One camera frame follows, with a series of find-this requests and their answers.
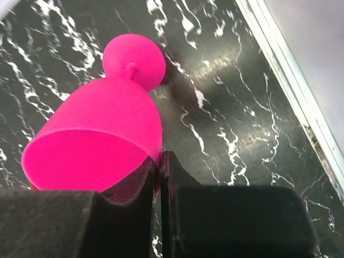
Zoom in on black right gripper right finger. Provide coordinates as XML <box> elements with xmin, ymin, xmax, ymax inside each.
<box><xmin>160</xmin><ymin>151</ymin><xmax>318</xmax><ymax>257</ymax></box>

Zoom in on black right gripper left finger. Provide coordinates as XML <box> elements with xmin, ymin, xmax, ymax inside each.
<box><xmin>1</xmin><ymin>158</ymin><xmax>159</xmax><ymax>257</ymax></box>

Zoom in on pink plastic wine glass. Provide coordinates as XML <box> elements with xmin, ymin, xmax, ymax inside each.
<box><xmin>21</xmin><ymin>33</ymin><xmax>166</xmax><ymax>205</ymax></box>

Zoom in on aluminium frame rail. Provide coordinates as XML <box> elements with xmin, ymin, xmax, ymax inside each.
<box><xmin>236</xmin><ymin>1</ymin><xmax>343</xmax><ymax>200</ymax></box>

